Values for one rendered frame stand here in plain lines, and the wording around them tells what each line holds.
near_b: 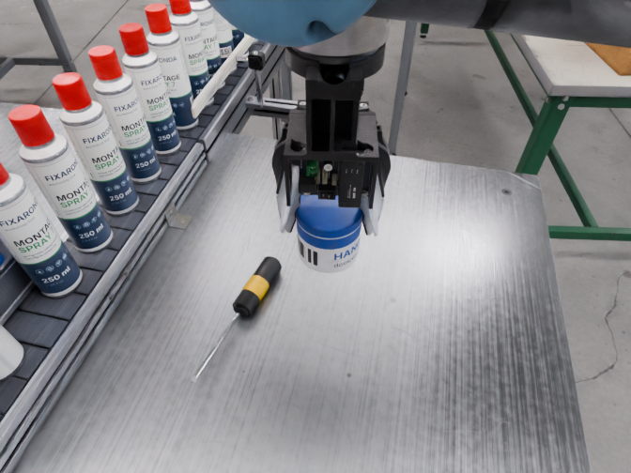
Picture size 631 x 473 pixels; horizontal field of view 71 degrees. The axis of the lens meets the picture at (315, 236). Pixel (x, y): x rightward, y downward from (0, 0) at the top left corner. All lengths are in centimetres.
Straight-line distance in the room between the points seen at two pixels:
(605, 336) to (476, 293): 120
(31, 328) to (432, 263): 53
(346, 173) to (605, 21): 20
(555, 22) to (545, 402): 48
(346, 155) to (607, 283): 173
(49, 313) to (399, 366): 43
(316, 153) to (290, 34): 17
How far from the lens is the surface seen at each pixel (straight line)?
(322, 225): 44
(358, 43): 30
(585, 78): 140
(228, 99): 93
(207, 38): 92
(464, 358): 60
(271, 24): 17
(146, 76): 73
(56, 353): 60
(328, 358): 57
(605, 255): 210
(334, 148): 33
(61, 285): 63
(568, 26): 20
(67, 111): 63
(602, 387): 172
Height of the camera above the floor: 134
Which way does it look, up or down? 47 degrees down
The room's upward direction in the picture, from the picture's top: straight up
